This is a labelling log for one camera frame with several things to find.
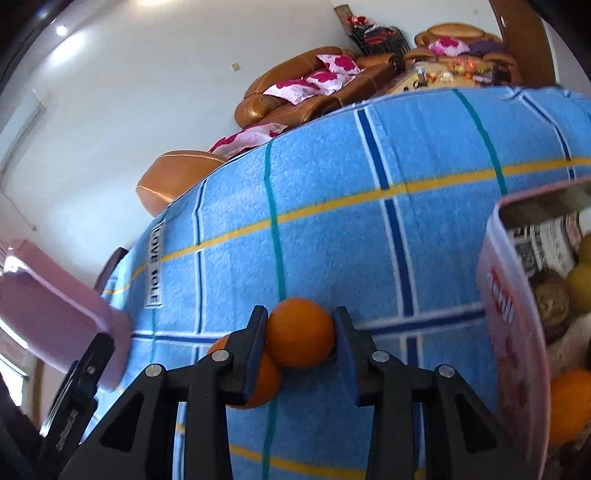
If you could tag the ceiling light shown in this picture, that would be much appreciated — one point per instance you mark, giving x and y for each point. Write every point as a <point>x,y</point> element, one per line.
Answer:
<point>61,30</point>

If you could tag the pale whitish fruit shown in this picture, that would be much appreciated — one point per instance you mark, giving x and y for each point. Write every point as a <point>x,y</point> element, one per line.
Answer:
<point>570,346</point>

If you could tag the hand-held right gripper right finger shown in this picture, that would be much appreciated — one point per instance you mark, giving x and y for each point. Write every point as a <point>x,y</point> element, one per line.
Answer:
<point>345,364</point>

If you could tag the wooden coffee table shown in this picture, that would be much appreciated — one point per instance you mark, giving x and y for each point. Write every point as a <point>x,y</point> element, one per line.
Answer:
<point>406,83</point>

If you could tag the brown wooden door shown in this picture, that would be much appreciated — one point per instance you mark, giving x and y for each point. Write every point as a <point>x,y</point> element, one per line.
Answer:
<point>526,37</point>

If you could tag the tall brown cardboard piece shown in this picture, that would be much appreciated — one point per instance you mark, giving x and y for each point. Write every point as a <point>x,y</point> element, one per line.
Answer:
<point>344,14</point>

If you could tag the newspaper lining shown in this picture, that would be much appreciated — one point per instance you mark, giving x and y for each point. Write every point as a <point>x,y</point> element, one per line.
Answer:
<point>545,244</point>

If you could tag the orange leather ottoman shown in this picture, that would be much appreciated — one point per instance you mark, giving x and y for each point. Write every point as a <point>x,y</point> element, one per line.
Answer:
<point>175,177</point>

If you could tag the blue plaid blanket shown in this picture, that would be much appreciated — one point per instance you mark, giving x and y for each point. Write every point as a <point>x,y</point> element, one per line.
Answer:
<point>346,184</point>

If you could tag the clutter of small colourful items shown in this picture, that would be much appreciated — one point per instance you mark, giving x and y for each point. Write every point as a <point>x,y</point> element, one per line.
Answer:
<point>455,71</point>

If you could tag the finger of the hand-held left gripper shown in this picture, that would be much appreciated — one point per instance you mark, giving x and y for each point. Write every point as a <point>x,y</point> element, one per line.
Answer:
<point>76,406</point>

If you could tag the brown leather sofa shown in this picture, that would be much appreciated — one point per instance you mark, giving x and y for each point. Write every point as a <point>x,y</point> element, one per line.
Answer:
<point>277,113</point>

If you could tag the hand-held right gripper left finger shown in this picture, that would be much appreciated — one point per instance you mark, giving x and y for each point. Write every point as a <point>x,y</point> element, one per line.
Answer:
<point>253,369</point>

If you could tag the yellow pear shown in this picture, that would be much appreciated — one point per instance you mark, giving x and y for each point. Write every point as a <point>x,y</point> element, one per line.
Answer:
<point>581,288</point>

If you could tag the pink white floral pillow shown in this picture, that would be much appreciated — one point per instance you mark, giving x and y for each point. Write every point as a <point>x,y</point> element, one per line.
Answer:
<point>447,46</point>
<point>332,82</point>
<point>340,63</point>
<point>293,91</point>

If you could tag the yellow green round fruit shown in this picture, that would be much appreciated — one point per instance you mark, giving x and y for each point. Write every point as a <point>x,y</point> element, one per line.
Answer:
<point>585,249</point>

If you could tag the dark wooden furniture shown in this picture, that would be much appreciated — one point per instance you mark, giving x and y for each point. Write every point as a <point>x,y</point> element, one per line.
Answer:
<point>111,267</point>

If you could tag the purple cloth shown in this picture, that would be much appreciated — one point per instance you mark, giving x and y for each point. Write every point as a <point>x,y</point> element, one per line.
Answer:
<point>487,47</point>

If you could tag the dark bun in box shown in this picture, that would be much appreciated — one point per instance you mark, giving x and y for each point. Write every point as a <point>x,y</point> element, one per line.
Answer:
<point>550,302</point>

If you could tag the brown leather armchair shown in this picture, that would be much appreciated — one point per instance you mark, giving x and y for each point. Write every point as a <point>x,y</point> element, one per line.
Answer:
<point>461,30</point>

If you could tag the pink cardboard box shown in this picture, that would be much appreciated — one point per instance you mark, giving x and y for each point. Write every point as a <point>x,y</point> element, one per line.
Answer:
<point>503,332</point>

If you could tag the orange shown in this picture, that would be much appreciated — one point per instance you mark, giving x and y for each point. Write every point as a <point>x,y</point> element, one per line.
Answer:
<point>571,406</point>
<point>267,385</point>
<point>300,332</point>

